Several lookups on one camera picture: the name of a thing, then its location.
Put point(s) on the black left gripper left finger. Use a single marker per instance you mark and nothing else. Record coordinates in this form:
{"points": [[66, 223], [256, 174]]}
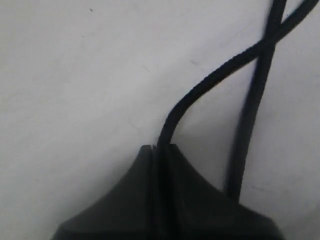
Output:
{"points": [[124, 213]]}

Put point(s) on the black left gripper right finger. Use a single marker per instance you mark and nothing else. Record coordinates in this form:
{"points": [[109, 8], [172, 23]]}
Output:
{"points": [[205, 213]]}

